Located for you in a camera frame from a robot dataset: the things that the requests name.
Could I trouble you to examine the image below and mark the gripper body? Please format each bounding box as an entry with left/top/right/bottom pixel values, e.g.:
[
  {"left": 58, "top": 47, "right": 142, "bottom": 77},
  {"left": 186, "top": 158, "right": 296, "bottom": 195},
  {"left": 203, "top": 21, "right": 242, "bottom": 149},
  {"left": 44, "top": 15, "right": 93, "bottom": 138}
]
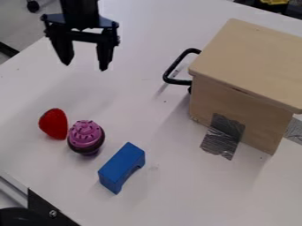
[{"left": 39, "top": 12, "right": 121, "bottom": 47}]

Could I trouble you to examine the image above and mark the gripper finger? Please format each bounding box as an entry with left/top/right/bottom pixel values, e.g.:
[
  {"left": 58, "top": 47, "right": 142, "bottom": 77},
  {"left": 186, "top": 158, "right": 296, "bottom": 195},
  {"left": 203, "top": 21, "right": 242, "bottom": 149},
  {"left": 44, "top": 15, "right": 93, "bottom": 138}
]
[
  {"left": 95, "top": 35, "right": 118, "bottom": 72},
  {"left": 48, "top": 26, "right": 76, "bottom": 66}
]

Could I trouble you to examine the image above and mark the drawer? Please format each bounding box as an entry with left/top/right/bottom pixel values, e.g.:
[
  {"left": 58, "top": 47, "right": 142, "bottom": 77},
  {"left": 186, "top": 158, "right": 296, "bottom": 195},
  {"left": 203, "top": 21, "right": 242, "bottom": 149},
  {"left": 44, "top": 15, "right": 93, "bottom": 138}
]
[{"left": 162, "top": 48, "right": 203, "bottom": 95}]

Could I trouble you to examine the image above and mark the red toy strawberry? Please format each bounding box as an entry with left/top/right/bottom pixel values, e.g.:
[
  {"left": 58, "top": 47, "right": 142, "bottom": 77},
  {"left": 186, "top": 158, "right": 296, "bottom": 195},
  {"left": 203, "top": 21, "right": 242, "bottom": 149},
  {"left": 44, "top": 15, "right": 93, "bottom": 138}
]
[{"left": 37, "top": 108, "right": 70, "bottom": 140}]

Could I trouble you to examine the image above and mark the purple toy cupcake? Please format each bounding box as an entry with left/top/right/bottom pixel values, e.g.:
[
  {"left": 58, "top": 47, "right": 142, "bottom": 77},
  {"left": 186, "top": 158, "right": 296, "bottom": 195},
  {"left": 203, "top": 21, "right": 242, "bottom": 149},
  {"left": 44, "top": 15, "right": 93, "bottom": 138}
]
[{"left": 65, "top": 119, "right": 107, "bottom": 157}]

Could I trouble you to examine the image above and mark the blue arch block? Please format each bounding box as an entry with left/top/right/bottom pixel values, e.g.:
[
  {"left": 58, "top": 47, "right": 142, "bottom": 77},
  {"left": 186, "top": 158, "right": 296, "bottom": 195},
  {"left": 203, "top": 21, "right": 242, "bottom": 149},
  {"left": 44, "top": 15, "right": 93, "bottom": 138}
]
[{"left": 96, "top": 141, "right": 147, "bottom": 195}]

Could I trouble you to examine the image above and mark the grey tape strip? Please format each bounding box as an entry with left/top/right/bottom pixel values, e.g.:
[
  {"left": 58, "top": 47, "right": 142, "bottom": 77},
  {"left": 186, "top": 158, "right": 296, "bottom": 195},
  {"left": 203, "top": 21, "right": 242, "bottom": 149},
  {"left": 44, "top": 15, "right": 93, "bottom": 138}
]
[{"left": 198, "top": 112, "right": 247, "bottom": 162}]

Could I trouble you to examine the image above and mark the cabinet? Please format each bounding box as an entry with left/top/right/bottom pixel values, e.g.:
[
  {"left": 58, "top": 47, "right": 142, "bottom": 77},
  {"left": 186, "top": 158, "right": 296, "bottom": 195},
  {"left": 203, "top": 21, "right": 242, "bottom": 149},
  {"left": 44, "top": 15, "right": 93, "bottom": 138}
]
[{"left": 186, "top": 18, "right": 302, "bottom": 156}]

